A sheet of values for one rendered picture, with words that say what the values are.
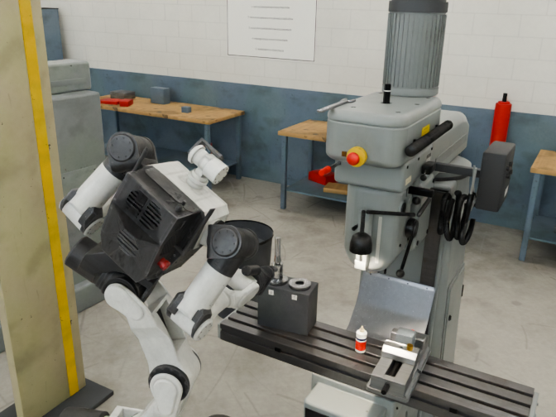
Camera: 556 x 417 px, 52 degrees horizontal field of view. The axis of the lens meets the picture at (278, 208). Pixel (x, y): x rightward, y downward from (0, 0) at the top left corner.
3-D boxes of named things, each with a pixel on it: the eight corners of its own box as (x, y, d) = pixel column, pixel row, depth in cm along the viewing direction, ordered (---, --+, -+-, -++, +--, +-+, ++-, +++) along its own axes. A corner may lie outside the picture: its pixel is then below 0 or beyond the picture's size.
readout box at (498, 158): (500, 213, 197) (510, 155, 190) (474, 208, 201) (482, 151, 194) (510, 198, 214) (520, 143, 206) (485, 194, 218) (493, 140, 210)
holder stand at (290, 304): (307, 336, 228) (309, 292, 222) (256, 324, 236) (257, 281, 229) (316, 322, 239) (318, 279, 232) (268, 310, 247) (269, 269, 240)
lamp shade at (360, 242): (349, 254, 180) (350, 236, 178) (349, 245, 187) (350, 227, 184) (371, 256, 179) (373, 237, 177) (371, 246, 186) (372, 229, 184)
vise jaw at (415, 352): (414, 366, 200) (415, 357, 198) (381, 356, 205) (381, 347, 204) (419, 357, 205) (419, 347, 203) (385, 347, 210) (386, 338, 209)
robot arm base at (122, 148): (116, 183, 167) (147, 162, 165) (94, 146, 167) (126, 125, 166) (137, 184, 181) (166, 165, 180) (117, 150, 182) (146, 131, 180)
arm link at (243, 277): (252, 299, 198) (240, 302, 187) (230, 281, 201) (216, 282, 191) (270, 273, 197) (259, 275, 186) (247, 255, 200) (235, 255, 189)
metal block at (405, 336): (410, 352, 206) (412, 337, 204) (394, 347, 208) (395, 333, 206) (414, 344, 210) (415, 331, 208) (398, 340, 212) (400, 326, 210)
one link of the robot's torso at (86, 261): (57, 270, 181) (79, 230, 174) (78, 254, 193) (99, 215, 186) (129, 320, 182) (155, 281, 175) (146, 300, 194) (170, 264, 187)
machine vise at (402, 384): (407, 403, 192) (410, 376, 188) (365, 390, 198) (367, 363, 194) (431, 351, 221) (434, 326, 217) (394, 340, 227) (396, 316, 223)
